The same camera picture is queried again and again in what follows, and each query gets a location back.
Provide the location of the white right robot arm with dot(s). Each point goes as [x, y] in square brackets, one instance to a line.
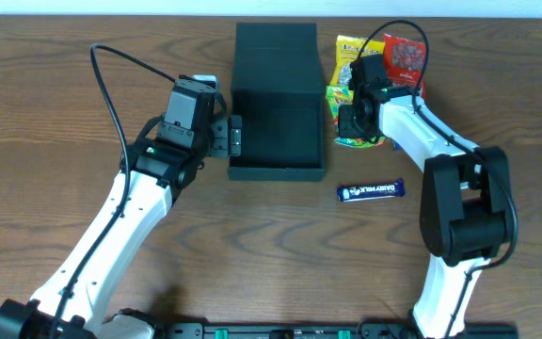
[467, 211]

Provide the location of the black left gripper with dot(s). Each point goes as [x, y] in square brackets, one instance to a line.
[227, 137]

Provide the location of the green Haribo gummy bag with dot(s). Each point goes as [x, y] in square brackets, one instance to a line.
[337, 96]

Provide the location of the red snack bag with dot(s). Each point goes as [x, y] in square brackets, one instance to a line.
[403, 60]

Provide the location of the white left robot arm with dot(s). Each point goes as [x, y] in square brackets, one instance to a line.
[163, 161]

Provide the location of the yellow seed snack bag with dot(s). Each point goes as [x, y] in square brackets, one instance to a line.
[347, 50]

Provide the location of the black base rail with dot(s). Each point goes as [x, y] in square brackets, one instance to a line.
[374, 328]

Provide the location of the black open gift box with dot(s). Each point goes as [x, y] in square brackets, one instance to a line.
[278, 89]

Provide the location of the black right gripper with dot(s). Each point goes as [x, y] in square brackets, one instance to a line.
[347, 124]

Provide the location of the blue Dairy Milk bar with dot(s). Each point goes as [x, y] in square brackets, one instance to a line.
[395, 189]

